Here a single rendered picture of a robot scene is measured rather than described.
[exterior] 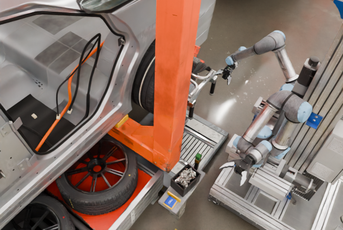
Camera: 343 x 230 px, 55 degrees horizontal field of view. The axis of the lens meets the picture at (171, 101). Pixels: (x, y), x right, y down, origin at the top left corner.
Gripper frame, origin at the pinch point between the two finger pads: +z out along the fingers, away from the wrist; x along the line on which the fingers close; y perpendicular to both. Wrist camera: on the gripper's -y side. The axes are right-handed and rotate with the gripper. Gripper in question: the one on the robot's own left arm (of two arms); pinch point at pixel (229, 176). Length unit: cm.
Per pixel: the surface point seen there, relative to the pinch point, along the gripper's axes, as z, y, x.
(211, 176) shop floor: -55, 117, 58
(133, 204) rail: 29, 77, 64
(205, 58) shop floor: -177, 100, 182
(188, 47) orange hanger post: -12, -57, 45
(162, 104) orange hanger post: -2, -14, 59
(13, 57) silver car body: 38, 7, 213
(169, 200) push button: 8, 70, 45
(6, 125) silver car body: 79, -35, 84
